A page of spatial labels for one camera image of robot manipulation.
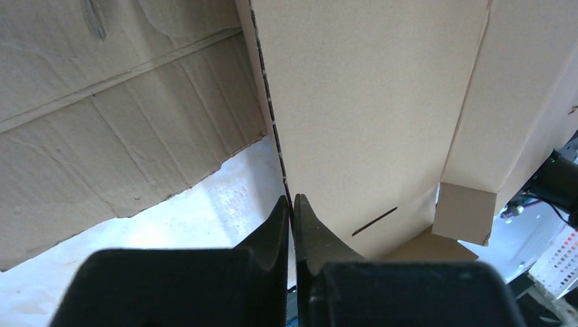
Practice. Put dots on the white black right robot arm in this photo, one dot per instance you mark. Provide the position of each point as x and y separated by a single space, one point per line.
555 182

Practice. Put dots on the white slotted cable duct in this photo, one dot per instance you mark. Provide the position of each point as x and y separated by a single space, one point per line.
556 269

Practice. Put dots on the brown cardboard box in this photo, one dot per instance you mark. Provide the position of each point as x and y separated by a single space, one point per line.
409 124

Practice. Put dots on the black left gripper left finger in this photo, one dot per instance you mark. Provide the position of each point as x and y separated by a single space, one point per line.
242 286

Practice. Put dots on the flat cardboard sheet pile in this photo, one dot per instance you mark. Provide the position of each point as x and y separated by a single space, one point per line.
110 107

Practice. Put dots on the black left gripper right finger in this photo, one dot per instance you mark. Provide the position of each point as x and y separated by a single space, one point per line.
336 286

